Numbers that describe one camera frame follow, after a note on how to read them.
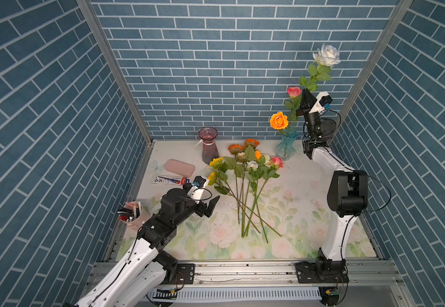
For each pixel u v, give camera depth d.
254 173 1.01
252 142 1.08
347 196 0.55
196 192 0.62
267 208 0.92
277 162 1.05
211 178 0.97
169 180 1.00
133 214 0.81
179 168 1.06
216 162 1.04
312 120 0.75
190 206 0.63
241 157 1.06
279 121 0.81
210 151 1.03
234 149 1.09
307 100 0.74
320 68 0.67
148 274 0.58
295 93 0.94
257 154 1.08
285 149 1.07
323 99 0.67
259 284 0.72
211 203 0.65
